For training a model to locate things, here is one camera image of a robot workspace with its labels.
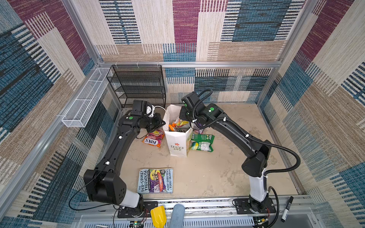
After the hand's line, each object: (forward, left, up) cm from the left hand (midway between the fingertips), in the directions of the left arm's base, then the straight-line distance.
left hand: (166, 120), depth 78 cm
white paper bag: (-9, -6, -8) cm, 14 cm away
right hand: (+2, -9, +2) cm, 9 cm away
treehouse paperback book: (-24, +7, -24) cm, 35 cm away
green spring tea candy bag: (-1, -21, -22) cm, 31 cm away
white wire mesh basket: (+20, +56, -7) cm, 60 cm away
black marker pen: (-42, -58, -24) cm, 76 cm away
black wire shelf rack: (+41, +24, -5) cm, 48 cm away
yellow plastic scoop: (-41, +4, -25) cm, 48 cm away
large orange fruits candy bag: (-1, -2, -6) cm, 6 cm away
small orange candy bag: (+1, -7, -4) cm, 8 cm away
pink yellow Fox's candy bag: (+2, +10, -22) cm, 24 cm away
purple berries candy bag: (+8, -20, -24) cm, 32 cm away
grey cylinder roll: (-42, -6, -22) cm, 48 cm away
